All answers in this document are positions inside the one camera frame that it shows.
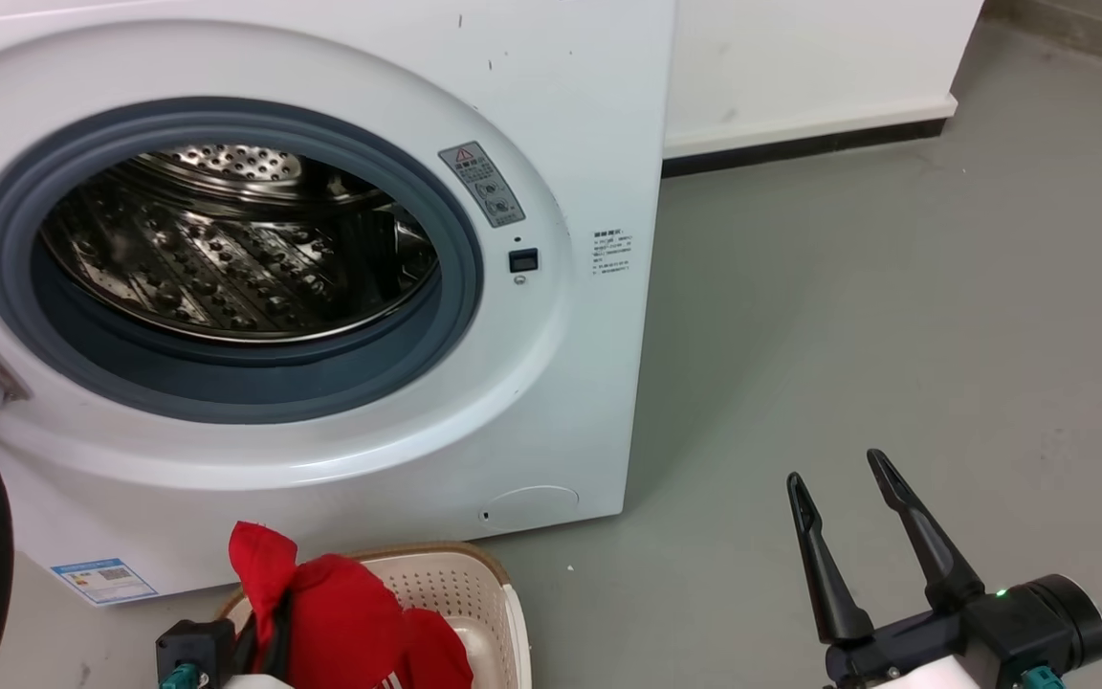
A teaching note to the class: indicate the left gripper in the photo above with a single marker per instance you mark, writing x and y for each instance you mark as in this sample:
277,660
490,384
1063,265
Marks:
195,646

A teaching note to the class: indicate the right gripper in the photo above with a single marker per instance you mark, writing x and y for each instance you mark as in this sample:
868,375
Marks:
943,646

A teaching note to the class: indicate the red garment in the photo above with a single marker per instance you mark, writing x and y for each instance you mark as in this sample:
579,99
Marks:
350,612

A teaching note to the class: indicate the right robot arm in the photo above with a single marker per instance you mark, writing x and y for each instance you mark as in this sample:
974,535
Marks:
1077,617

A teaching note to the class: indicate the cream perforated laundry basket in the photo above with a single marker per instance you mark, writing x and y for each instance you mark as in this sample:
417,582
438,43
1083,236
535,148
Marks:
474,593

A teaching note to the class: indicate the stainless steel washing machine drum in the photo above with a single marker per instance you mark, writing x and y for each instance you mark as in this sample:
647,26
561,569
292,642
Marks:
226,258

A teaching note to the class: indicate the blue energy label sticker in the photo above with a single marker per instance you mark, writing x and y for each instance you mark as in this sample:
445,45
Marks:
103,581

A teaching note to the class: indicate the white front-load washing machine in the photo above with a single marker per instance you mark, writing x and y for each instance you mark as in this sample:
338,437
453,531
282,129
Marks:
302,469

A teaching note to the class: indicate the grey rubber door gasket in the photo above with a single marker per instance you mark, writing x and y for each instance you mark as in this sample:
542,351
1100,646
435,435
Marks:
226,383

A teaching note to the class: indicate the round drain filter cover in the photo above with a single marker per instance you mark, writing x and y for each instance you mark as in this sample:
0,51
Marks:
532,504

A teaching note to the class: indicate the small text sticker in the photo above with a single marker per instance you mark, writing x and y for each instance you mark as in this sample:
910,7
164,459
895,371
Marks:
613,252

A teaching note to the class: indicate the black door latch socket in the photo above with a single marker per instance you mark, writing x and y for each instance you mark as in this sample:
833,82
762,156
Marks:
523,260

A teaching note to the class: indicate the grey warning label sticker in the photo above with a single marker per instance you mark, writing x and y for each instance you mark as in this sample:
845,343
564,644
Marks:
482,184

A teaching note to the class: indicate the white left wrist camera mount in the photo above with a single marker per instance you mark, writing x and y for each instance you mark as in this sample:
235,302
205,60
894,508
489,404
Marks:
254,683

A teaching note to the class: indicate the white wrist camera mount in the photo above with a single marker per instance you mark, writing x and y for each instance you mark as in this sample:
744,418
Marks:
914,681
254,683

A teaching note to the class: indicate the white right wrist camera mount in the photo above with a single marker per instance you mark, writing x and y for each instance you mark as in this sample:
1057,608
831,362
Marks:
914,681

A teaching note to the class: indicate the black wall baseboard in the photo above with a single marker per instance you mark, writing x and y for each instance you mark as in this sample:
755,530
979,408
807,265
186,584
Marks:
800,148

